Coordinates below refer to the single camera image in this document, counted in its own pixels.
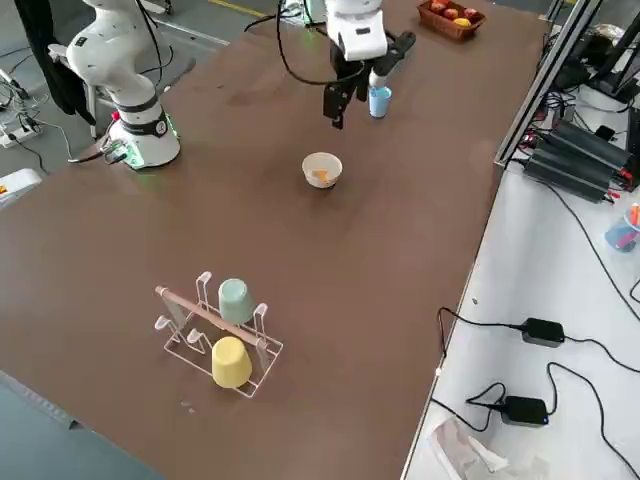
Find white power strip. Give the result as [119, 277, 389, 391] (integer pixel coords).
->
[0, 123, 42, 149]

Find brown wicker basket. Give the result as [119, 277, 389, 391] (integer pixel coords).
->
[417, 0, 487, 42]

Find black power supply box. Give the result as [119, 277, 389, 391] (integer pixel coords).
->
[522, 147, 615, 205]
[537, 118, 635, 175]

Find white wire cup rack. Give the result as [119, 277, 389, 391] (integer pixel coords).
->
[153, 270, 285, 400]

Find pen holder cup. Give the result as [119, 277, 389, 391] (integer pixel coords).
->
[603, 203, 640, 254]

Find pale green cup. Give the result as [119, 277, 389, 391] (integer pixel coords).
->
[217, 278, 257, 325]

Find yellow cup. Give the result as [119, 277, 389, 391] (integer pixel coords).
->
[211, 335, 254, 389]

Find white control box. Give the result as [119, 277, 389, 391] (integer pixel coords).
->
[0, 168, 44, 211]

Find aluminium frame post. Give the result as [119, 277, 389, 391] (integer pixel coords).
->
[493, 0, 604, 167]

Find blue cup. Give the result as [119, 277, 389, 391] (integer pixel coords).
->
[367, 85, 394, 120]

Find black hanging cloth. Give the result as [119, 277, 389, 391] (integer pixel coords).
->
[13, 0, 97, 127]

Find clear plastic bag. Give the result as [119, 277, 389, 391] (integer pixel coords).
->
[427, 415, 509, 480]

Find white bowl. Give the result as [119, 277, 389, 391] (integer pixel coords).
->
[301, 152, 344, 190]

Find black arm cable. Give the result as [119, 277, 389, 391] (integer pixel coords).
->
[133, 0, 369, 99]

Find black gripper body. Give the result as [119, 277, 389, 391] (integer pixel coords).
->
[327, 37, 378, 88]

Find black power adapter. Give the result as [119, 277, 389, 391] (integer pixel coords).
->
[521, 317, 566, 349]
[501, 395, 550, 428]

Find black adapter cable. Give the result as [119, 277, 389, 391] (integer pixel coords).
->
[437, 306, 640, 375]
[465, 362, 640, 480]

